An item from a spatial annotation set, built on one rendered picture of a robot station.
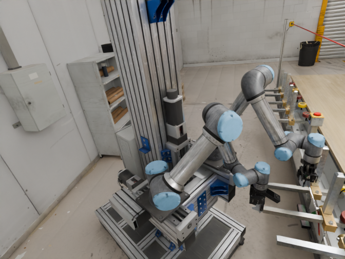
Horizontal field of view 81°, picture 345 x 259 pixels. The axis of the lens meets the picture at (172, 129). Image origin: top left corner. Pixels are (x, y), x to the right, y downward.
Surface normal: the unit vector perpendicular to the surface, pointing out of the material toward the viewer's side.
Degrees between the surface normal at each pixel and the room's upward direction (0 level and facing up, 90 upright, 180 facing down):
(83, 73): 90
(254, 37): 90
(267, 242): 0
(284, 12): 90
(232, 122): 85
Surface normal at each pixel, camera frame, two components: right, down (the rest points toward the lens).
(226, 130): 0.37, 0.33
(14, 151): 0.96, 0.03
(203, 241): -0.12, -0.87
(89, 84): -0.26, 0.50
